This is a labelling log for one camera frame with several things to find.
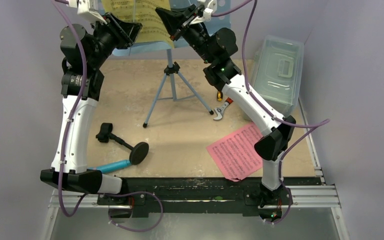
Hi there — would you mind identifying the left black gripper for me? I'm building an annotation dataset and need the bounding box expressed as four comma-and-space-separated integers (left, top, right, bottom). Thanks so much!
87, 11, 141, 69

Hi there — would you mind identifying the yellow sheet music page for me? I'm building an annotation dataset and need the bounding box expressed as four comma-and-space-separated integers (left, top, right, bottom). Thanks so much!
102, 0, 175, 49

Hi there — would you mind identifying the light blue music stand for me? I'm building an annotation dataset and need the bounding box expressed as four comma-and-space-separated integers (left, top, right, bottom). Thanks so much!
99, 0, 214, 128

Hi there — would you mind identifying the pink sheet music page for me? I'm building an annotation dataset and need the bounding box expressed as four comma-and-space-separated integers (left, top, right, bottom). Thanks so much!
206, 122, 263, 182

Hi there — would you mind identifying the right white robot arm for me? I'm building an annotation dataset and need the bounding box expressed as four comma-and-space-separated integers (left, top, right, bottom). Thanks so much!
155, 4, 296, 207

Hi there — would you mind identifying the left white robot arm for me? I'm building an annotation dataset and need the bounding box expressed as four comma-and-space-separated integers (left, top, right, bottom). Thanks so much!
40, 12, 143, 205

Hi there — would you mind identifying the yellow black screwdriver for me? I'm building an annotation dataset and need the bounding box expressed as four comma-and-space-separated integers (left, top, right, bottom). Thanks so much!
216, 91, 224, 102

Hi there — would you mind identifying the clear plastic storage box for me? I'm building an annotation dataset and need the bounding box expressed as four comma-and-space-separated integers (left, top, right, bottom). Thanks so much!
249, 35, 305, 116

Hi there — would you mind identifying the black microphone desk stand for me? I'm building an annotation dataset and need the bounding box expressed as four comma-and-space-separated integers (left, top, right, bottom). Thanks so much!
95, 122, 149, 166

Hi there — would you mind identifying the teal microphone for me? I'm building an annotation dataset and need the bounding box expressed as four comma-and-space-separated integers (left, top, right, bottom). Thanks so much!
88, 159, 132, 174

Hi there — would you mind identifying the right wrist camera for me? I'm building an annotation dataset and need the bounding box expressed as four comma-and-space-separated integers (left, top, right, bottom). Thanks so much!
190, 0, 218, 25

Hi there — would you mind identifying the red handled adjustable wrench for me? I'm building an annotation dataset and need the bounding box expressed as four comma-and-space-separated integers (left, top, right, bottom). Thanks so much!
213, 97, 233, 121

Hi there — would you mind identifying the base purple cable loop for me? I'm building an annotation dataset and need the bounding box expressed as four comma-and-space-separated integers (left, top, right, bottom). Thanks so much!
107, 191, 164, 234

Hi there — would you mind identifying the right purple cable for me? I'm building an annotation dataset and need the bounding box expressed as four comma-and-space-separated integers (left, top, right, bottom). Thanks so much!
211, 0, 331, 186

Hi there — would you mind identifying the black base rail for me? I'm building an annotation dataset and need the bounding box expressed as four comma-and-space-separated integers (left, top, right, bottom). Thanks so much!
97, 177, 321, 218

